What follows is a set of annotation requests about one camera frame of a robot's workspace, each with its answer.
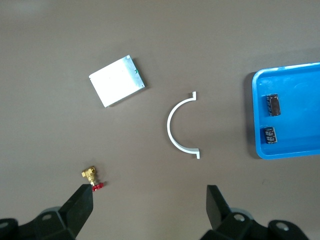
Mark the white curved plastic bracket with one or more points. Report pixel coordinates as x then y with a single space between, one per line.
168 125

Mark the silver metal plate box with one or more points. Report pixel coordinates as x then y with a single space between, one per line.
116 82

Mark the long dark electrolytic capacitor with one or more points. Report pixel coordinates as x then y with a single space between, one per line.
273 106

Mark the small dark terminal block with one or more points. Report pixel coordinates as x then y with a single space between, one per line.
270 136

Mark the blue plastic tray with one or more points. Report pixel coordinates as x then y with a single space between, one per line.
300 100

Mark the brown table mat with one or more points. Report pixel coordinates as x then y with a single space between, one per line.
175 37

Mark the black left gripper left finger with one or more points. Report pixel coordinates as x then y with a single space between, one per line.
70 217

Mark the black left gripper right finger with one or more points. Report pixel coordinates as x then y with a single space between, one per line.
225 222

